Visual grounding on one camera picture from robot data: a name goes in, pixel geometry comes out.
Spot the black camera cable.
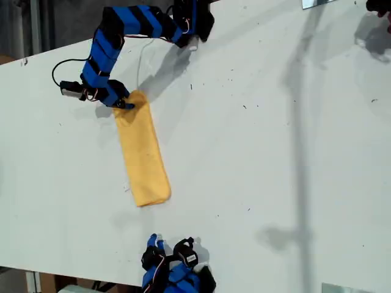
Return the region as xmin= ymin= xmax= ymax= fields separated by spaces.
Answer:
xmin=51 ymin=58 xmax=90 ymax=88

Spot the grey metal rack post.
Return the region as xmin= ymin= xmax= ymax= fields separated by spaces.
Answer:
xmin=29 ymin=0 xmax=42 ymax=57

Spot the white table leg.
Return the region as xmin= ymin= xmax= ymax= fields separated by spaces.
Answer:
xmin=25 ymin=270 xmax=41 ymax=293

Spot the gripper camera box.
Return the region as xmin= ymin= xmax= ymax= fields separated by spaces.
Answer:
xmin=172 ymin=237 xmax=200 ymax=269
xmin=59 ymin=80 xmax=87 ymax=101

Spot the gripper red white wire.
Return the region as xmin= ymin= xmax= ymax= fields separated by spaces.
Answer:
xmin=85 ymin=87 xmax=101 ymax=103
xmin=146 ymin=256 xmax=168 ymax=291

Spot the person's hand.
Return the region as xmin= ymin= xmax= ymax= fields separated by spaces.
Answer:
xmin=365 ymin=0 xmax=391 ymax=34

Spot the white container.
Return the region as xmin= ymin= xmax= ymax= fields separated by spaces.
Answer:
xmin=59 ymin=284 xmax=95 ymax=293

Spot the yellow square towel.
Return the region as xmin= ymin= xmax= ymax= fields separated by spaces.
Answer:
xmin=112 ymin=89 xmax=172 ymax=208

